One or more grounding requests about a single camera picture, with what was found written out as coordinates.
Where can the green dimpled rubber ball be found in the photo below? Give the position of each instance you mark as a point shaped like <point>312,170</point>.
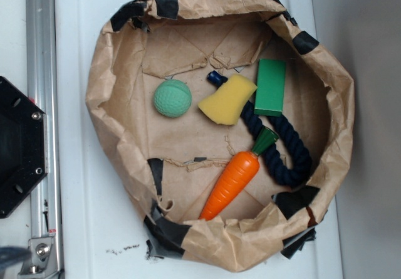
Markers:
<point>172,98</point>

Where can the brown paper taped bin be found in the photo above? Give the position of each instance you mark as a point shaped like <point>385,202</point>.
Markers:
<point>168,166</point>

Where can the yellow sponge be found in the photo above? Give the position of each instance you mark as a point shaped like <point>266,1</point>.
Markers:
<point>225,105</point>

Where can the orange plastic toy carrot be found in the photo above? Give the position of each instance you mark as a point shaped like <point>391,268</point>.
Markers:
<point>237,174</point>

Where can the green rectangular block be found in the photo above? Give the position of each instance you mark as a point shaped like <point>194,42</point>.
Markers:
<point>269,97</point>

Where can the dark blue rope toy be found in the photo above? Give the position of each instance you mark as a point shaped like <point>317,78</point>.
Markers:
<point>300,155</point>

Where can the aluminium extrusion rail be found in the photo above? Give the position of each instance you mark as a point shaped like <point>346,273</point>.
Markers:
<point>42,88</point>

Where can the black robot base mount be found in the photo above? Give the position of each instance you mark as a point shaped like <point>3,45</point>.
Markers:
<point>23,158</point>

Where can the metal corner bracket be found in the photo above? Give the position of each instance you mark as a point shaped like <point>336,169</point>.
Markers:
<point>43,262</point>

